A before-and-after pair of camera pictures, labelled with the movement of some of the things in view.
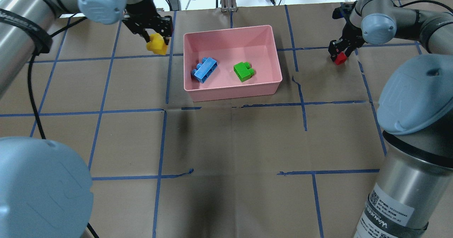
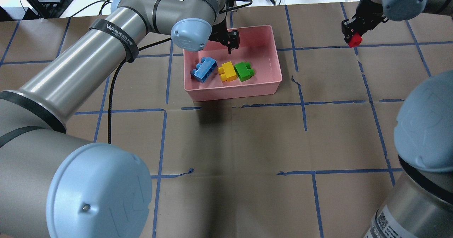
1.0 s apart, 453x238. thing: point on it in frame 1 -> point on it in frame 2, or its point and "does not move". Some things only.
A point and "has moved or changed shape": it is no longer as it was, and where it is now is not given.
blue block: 204,69 does not move
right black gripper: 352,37 -> 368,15
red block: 341,58 has moved or changed shape
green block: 243,71 does not move
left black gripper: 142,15 -> 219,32
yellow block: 157,44 -> 227,71
